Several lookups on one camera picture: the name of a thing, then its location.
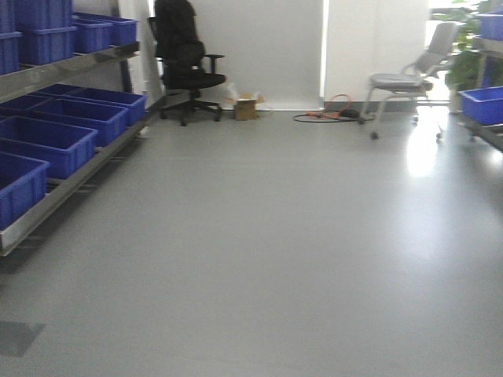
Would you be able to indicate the green potted plant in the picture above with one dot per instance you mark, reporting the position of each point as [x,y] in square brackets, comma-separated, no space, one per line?
[464,71]

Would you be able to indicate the small cardboard box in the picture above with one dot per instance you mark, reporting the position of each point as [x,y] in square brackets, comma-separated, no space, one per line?
[244,104]

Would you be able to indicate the left steel bin rack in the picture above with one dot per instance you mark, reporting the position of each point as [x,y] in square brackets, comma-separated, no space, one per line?
[68,141]

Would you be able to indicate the grey folding chair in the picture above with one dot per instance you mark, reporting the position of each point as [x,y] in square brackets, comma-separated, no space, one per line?
[412,81]

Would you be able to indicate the black office chair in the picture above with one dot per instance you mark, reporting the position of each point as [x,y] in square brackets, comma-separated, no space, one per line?
[186,65]

